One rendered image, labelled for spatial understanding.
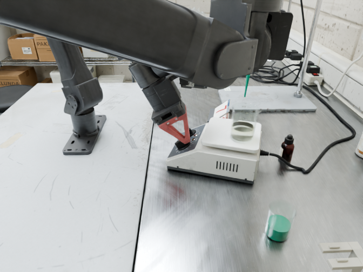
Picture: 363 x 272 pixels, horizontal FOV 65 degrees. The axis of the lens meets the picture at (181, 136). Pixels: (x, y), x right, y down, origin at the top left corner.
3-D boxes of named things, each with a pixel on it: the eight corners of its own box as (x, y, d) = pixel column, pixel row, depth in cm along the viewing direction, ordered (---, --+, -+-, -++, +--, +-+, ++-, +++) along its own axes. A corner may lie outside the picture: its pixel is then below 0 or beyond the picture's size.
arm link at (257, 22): (230, 4, 36) (221, 9, 30) (277, 7, 34) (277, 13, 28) (224, 59, 39) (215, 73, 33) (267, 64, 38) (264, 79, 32)
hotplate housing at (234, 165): (165, 170, 65) (163, 141, 60) (181, 141, 75) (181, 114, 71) (265, 188, 59) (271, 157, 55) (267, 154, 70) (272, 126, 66)
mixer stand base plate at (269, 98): (224, 111, 90) (224, 109, 89) (216, 88, 107) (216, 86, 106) (317, 111, 90) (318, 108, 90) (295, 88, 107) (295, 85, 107)
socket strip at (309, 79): (307, 86, 109) (310, 74, 107) (276, 56, 143) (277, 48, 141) (321, 86, 109) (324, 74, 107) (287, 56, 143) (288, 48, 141)
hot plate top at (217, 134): (199, 144, 59) (199, 141, 59) (210, 119, 69) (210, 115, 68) (258, 154, 56) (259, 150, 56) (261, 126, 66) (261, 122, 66)
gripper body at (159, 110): (182, 98, 65) (166, 70, 63) (183, 111, 56) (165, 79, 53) (158, 111, 66) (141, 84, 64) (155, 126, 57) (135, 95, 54)
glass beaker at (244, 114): (224, 141, 59) (227, 106, 55) (234, 130, 63) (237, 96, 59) (251, 149, 57) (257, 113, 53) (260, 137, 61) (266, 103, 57)
